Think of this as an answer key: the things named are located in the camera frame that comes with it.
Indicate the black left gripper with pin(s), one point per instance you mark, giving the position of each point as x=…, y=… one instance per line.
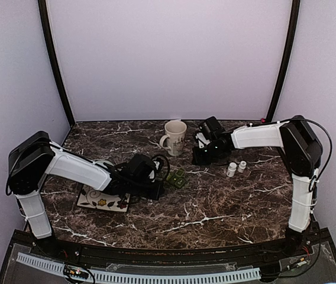
x=158, y=190

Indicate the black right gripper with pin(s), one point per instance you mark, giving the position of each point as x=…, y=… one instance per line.
x=198, y=160

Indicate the white pill bottle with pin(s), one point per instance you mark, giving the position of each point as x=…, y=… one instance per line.
x=242, y=166
x=232, y=167

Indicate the green weekly pill organizer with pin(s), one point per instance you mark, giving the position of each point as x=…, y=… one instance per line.
x=176, y=178

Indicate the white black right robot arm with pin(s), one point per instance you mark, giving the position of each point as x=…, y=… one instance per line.
x=304, y=147

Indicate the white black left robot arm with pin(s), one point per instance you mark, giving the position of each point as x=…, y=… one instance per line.
x=38, y=157

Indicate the white mug with coral pattern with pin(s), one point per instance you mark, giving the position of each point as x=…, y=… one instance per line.
x=174, y=137

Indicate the square floral plate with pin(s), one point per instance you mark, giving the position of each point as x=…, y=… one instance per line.
x=92, y=199

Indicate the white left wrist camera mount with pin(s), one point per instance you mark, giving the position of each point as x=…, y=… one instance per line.
x=155, y=170

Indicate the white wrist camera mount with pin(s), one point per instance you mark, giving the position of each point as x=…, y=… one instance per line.
x=155, y=170
x=201, y=140

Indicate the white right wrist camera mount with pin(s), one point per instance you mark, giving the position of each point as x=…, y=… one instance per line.
x=201, y=140

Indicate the black front table rail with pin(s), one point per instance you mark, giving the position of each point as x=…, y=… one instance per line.
x=268, y=255

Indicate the white slotted cable duct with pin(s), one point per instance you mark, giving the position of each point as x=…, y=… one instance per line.
x=121, y=273

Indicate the black frame post right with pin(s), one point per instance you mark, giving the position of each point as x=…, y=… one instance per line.
x=287, y=51

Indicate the black frame post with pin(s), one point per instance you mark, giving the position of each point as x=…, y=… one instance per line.
x=51, y=51
x=287, y=51

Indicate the black frame post left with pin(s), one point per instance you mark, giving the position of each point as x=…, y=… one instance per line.
x=51, y=51

